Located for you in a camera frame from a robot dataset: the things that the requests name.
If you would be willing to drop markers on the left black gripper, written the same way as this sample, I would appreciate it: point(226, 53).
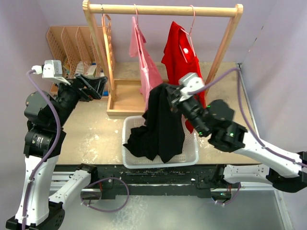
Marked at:
point(95, 86)

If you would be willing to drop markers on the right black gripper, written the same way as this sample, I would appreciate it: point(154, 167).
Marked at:
point(174, 97)

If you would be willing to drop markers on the pink t shirt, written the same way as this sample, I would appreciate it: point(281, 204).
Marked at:
point(150, 78)

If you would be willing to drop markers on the black t shirt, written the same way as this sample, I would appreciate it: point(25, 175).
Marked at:
point(162, 133)

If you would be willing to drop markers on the orange wooden hanger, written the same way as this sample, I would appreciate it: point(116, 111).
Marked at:
point(106, 26)

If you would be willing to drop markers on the pink wire hanger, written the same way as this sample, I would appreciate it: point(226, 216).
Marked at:
point(138, 41)
point(190, 36)

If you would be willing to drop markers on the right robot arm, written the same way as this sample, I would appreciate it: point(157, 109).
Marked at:
point(276, 166)

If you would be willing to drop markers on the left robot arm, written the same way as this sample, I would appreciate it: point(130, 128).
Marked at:
point(46, 116)

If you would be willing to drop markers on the red t shirt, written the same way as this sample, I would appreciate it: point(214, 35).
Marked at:
point(179, 58)

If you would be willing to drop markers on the papers in organizer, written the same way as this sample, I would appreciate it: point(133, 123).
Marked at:
point(91, 71)

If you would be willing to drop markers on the wooden clothes rack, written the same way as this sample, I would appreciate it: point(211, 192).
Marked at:
point(127, 100)

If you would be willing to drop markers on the peach desk file organizer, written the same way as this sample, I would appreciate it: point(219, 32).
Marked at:
point(75, 44)

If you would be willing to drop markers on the white plastic basket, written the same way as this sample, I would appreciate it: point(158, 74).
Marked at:
point(188, 157)

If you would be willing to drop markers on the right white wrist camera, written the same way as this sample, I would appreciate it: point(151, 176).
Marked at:
point(191, 84)

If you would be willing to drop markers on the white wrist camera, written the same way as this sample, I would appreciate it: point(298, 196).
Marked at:
point(191, 84)
point(51, 71)

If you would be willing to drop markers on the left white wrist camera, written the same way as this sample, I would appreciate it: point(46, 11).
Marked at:
point(51, 71)

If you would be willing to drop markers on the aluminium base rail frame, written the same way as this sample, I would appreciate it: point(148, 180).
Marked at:
point(155, 198)

